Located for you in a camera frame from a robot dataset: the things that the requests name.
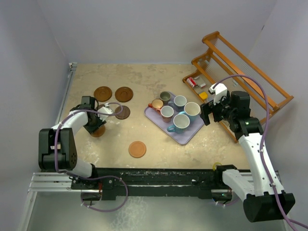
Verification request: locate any red white small box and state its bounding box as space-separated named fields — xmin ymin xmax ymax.
xmin=186 ymin=77 xmax=197 ymax=88

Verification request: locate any reddish wooden coaster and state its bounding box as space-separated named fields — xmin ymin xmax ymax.
xmin=93 ymin=86 xmax=112 ymax=102
xmin=115 ymin=87 xmax=133 ymax=103

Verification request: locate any yellow tape roll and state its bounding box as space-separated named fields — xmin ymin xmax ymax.
xmin=212 ymin=162 xmax=222 ymax=170

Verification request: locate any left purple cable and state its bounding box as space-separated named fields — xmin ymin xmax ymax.
xmin=54 ymin=102 xmax=129 ymax=213

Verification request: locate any orange wooden rack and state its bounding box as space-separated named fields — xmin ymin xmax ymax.
xmin=182 ymin=30 xmax=295 ymax=144

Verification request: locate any blue cup with pattern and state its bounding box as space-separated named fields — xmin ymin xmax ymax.
xmin=167 ymin=114 xmax=190 ymax=134

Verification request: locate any lilac serving tray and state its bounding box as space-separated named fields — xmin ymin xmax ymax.
xmin=144 ymin=91 xmax=204 ymax=145

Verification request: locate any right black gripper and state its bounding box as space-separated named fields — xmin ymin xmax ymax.
xmin=200 ymin=92 xmax=236 ymax=125

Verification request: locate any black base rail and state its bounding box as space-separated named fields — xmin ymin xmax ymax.
xmin=40 ymin=165 xmax=244 ymax=202

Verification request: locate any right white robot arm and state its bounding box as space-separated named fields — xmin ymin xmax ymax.
xmin=200 ymin=90 xmax=295 ymax=222

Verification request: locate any yellow small block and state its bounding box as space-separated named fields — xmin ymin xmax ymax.
xmin=198 ymin=91 xmax=208 ymax=101

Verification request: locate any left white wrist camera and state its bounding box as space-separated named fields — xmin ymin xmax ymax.
xmin=98 ymin=106 xmax=113 ymax=121

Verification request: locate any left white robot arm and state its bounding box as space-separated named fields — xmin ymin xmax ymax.
xmin=38 ymin=96 xmax=106 ymax=189

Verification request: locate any aluminium frame profile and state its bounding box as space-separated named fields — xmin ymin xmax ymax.
xmin=28 ymin=172 xmax=80 ymax=193

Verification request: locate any pink red cup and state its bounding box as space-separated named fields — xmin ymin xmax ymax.
xmin=156 ymin=106 xmax=174 ymax=123

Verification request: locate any large light blue cup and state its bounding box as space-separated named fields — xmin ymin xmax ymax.
xmin=179 ymin=102 xmax=201 ymax=122

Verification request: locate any orange copper cup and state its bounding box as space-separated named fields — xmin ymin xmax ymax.
xmin=148 ymin=99 xmax=164 ymax=113

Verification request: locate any light orange wooden coaster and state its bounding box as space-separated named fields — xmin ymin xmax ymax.
xmin=90 ymin=125 xmax=105 ymax=138
xmin=128 ymin=141 xmax=146 ymax=158

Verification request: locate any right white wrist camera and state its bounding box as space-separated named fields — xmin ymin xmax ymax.
xmin=208 ymin=83 xmax=228 ymax=105

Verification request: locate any grey blue cup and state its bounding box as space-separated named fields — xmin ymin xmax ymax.
xmin=168 ymin=95 xmax=187 ymax=112

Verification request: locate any grey green cup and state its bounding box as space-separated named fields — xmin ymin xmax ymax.
xmin=159 ymin=91 xmax=171 ymax=104

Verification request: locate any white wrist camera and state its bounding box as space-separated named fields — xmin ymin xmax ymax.
xmin=98 ymin=106 xmax=113 ymax=121
xmin=208 ymin=83 xmax=228 ymax=105

